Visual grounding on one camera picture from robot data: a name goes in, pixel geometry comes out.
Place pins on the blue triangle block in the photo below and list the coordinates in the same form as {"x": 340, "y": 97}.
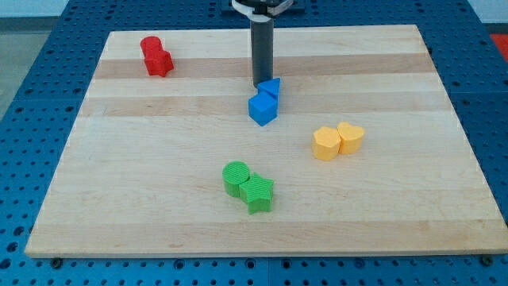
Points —
{"x": 272, "y": 87}

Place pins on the blue cube block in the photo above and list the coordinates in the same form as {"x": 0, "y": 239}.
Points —
{"x": 262, "y": 108}

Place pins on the green cylinder block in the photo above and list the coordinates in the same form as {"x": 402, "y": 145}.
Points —
{"x": 233, "y": 175}

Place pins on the yellow heart block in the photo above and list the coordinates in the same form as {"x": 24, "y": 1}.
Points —
{"x": 351, "y": 137}

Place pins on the red cylinder block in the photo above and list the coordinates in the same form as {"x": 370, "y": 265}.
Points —
{"x": 150, "y": 45}

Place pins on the white and black rod mount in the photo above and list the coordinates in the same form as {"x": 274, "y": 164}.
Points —
{"x": 261, "y": 10}

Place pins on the wooden board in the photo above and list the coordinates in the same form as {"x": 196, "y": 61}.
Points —
{"x": 141, "y": 173}

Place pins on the yellow hexagon block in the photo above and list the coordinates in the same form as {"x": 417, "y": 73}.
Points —
{"x": 326, "y": 143}

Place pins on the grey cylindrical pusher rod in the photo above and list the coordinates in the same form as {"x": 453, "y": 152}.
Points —
{"x": 262, "y": 34}

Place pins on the green star block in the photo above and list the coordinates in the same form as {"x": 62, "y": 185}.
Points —
{"x": 257, "y": 193}

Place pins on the red star block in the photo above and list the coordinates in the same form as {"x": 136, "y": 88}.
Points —
{"x": 158, "y": 63}

